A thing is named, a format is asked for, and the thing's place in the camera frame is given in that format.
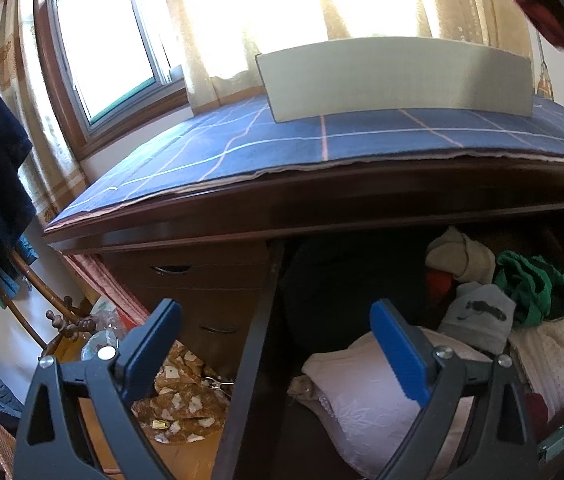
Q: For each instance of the golden curtain tassel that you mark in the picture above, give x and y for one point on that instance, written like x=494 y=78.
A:
x=543 y=80

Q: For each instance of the wooden coat rack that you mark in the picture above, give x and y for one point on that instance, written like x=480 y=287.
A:
x=26 y=285

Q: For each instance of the wide beige patterned curtain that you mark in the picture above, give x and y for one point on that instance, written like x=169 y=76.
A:
x=312 y=5

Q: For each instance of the pink lace bra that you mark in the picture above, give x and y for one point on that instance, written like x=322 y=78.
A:
x=362 y=410

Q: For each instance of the cardboard box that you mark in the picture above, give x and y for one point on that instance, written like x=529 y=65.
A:
x=392 y=80

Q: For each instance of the brown patterned cloth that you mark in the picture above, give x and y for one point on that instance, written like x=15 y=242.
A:
x=181 y=405

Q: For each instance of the beige cloth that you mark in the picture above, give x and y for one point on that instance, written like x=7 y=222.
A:
x=462 y=255

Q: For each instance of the clear plastic bag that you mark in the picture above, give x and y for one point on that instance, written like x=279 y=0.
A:
x=104 y=320

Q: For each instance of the pink floral hanging cloth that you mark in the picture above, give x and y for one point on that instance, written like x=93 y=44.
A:
x=101 y=280

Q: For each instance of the teal garment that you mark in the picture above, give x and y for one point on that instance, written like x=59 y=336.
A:
x=16 y=265

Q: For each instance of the white quilted cloth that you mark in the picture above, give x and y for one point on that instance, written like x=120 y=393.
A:
x=557 y=355

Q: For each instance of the small desk side drawer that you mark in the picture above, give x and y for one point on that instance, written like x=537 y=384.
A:
x=216 y=320
x=201 y=270

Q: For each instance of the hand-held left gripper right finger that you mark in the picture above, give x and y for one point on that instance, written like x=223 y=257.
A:
x=402 y=355

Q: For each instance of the green cloth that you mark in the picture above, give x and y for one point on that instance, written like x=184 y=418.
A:
x=537 y=285

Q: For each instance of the dark wooden desk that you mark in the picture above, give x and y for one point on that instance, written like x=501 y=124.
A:
x=312 y=200

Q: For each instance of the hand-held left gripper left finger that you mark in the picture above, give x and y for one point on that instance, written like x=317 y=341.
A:
x=154 y=340

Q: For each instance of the dark red cloth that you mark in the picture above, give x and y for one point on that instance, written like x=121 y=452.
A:
x=537 y=412

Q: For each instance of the brown framed window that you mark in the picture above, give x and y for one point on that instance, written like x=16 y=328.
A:
x=106 y=40

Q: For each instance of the orange cloth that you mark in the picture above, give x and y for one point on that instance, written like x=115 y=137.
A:
x=439 y=285

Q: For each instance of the blue checked tablecloth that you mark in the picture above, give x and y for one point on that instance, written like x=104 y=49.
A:
x=262 y=145

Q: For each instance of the grey sock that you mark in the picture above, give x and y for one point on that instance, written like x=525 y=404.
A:
x=482 y=315

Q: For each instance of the metal clip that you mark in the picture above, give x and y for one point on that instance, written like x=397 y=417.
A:
x=216 y=384

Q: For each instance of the narrow beige patterned curtain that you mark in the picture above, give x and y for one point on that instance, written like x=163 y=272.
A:
x=31 y=110

